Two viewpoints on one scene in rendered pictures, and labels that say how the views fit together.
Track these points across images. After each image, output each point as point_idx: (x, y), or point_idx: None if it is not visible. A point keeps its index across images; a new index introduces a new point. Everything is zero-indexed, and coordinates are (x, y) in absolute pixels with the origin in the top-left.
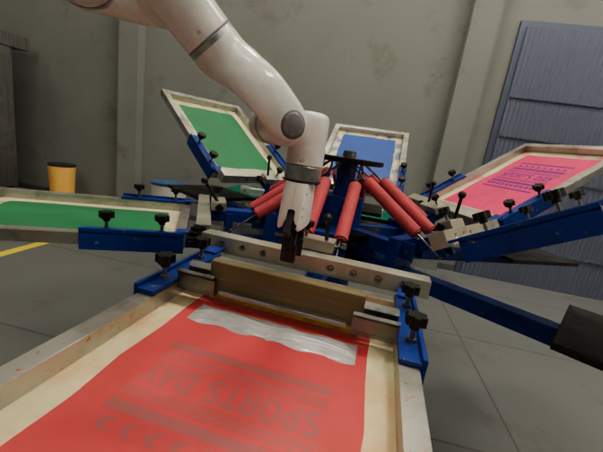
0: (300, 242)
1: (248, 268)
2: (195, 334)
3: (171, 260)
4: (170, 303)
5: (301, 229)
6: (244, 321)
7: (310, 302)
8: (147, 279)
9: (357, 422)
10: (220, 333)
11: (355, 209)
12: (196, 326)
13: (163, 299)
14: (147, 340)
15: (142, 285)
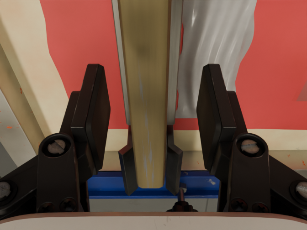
0: (95, 122)
1: (162, 135)
2: (270, 90)
3: (183, 211)
4: (195, 146)
5: (239, 221)
6: (209, 44)
7: None
8: (205, 194)
9: None
10: (258, 62)
11: None
12: (248, 96)
13: (201, 156)
14: (297, 124)
15: (218, 189)
